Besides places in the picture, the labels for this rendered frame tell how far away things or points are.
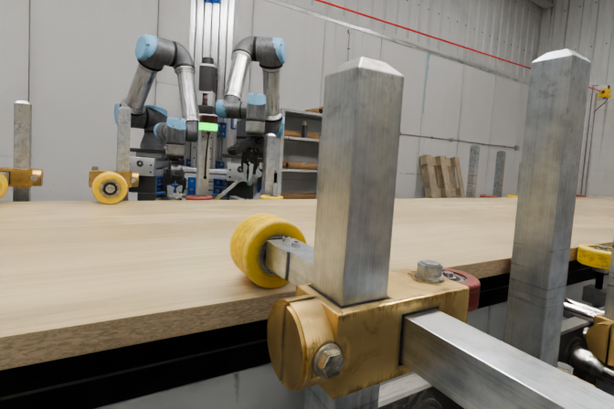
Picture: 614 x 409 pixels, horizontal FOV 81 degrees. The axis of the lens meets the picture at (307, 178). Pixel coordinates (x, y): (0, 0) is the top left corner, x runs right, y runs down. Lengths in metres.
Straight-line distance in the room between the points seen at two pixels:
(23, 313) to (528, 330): 0.46
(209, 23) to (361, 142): 2.15
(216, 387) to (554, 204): 0.40
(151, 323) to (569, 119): 0.42
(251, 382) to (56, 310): 0.23
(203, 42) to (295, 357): 2.18
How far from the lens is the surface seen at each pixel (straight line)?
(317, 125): 4.71
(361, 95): 0.21
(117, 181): 1.04
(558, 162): 0.39
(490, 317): 0.79
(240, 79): 1.67
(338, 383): 0.23
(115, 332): 0.39
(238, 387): 0.49
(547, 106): 0.40
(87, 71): 3.93
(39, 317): 0.41
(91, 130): 3.88
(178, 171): 1.50
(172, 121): 1.56
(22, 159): 1.27
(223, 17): 2.32
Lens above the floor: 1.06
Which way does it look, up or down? 4 degrees down
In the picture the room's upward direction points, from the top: 4 degrees clockwise
